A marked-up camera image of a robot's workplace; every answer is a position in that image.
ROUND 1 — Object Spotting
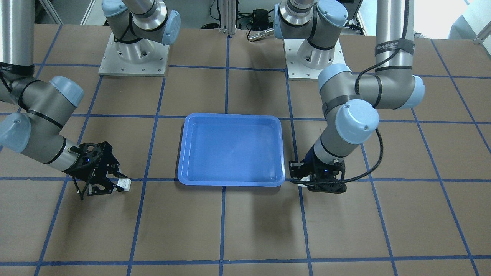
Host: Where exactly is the black braided cable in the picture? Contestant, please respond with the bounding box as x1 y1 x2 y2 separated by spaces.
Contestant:
341 0 411 184

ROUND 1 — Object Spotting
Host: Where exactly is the silver cylindrical connector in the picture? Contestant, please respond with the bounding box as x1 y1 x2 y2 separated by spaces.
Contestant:
247 28 275 42

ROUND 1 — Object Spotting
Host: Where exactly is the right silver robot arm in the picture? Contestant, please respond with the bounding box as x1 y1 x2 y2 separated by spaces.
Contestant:
1 0 181 199

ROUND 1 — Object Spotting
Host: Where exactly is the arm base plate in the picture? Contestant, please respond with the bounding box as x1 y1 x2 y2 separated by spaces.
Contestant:
283 39 346 81
98 33 170 77

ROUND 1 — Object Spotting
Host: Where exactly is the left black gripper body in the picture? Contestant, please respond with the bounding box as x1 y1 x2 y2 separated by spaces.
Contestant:
292 159 347 194

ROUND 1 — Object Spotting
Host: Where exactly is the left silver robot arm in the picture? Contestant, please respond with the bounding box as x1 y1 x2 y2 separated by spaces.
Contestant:
274 0 425 194

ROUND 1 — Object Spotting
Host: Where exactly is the blue plastic tray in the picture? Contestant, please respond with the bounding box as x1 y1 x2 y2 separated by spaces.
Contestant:
177 113 286 187

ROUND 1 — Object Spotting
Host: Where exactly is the aluminium frame post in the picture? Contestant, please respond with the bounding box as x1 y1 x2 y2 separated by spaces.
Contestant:
216 0 238 37

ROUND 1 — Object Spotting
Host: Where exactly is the white block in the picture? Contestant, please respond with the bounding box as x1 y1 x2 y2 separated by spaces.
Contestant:
297 176 310 187
117 178 132 191

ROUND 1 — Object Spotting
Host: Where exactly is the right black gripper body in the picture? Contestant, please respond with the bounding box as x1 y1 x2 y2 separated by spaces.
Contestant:
67 142 119 194

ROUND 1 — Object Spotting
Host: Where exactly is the black power adapter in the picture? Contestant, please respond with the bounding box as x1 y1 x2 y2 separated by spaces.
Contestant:
252 9 269 25

